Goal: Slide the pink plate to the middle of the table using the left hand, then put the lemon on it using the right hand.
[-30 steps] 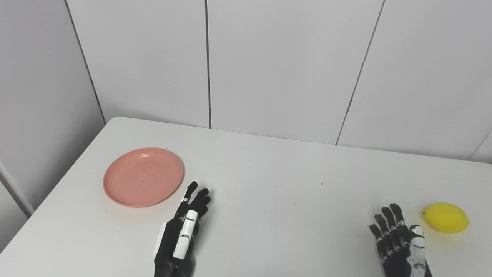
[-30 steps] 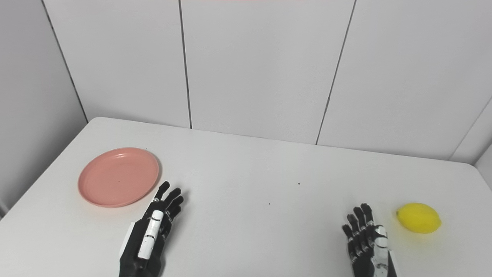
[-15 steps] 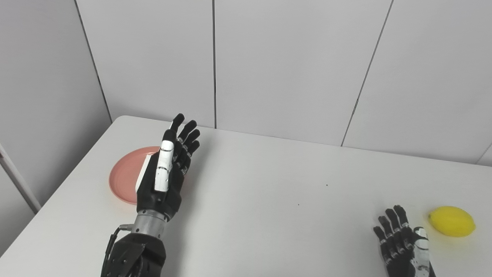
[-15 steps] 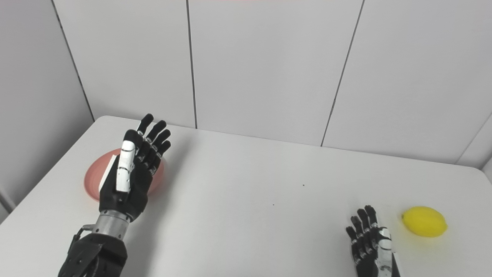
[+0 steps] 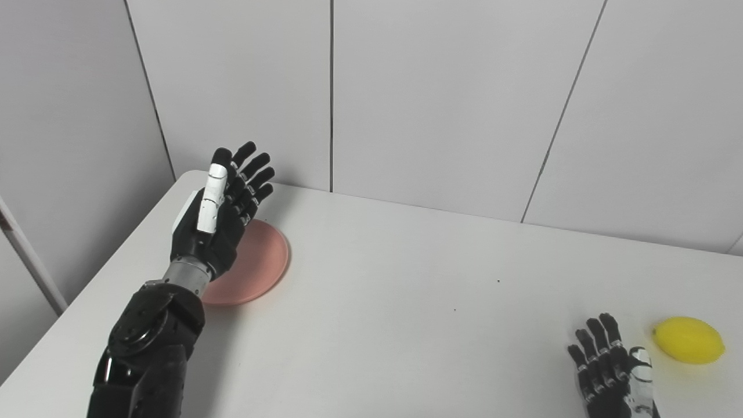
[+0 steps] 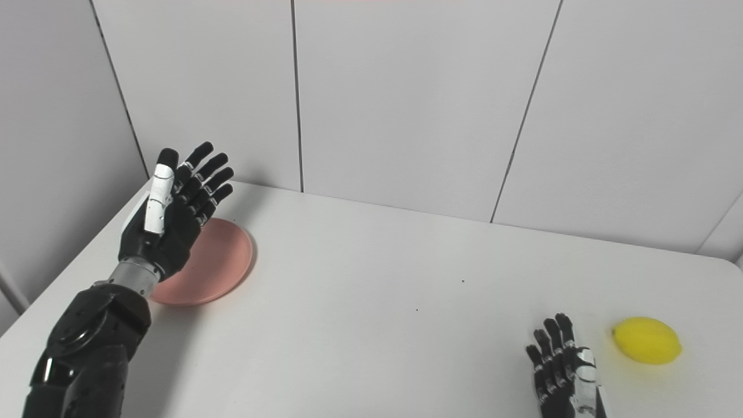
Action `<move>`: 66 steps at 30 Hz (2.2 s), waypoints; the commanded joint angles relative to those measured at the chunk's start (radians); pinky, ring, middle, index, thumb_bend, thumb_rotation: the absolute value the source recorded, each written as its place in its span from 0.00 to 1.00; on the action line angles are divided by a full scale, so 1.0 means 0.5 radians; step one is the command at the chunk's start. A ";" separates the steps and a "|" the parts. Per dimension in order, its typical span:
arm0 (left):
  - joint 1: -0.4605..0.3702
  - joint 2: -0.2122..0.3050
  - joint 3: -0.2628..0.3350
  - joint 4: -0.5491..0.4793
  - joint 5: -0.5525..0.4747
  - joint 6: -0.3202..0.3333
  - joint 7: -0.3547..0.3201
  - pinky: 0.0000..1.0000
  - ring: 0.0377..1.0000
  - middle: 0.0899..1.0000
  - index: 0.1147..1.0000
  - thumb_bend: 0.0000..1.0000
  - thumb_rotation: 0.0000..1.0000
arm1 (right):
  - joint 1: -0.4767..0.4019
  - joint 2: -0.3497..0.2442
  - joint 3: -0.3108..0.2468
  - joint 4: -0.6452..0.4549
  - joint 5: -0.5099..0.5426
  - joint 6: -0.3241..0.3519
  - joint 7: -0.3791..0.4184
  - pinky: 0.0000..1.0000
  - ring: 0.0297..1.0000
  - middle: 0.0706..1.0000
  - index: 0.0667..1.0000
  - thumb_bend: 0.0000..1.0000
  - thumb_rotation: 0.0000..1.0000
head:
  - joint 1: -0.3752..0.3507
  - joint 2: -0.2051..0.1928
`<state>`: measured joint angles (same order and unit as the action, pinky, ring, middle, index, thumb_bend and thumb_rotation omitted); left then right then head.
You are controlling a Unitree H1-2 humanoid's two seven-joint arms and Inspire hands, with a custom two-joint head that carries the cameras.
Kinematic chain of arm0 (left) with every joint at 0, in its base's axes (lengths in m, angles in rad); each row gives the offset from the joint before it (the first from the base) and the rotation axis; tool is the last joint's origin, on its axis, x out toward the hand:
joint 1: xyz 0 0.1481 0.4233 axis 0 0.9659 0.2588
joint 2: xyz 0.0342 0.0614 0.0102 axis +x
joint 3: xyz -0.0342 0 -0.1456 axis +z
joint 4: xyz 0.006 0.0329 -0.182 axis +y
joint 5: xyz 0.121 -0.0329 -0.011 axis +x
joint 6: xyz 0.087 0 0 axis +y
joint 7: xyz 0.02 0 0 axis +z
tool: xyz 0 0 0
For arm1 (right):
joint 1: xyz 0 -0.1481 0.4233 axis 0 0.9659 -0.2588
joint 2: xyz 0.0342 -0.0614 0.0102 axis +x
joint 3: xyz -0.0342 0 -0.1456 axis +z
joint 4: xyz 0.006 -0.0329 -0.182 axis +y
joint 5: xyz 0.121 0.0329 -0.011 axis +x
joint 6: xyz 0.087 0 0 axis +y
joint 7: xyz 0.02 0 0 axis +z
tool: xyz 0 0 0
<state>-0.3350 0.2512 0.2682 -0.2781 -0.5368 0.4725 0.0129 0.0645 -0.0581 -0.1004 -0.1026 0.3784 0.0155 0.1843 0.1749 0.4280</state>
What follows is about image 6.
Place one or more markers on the pink plate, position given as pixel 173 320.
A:
pixel 217 264

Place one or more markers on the yellow lemon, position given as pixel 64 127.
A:
pixel 646 340

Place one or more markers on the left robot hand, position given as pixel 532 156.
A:
pixel 174 220

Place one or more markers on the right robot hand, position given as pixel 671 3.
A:
pixel 563 371

